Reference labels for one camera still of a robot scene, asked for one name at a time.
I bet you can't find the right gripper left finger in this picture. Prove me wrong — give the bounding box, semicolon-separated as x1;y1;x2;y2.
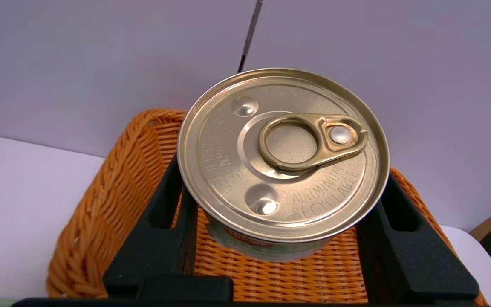
103;154;199;299

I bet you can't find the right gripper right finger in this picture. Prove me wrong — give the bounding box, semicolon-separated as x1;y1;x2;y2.
355;173;480;305

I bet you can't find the small tin can pull tab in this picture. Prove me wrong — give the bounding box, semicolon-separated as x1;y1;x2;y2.
177;67;390;262

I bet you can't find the orange wicker basket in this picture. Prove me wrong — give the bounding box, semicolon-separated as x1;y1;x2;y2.
46;109;489;307

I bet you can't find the brown box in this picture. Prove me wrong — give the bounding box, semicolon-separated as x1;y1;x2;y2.
469;209;491;241

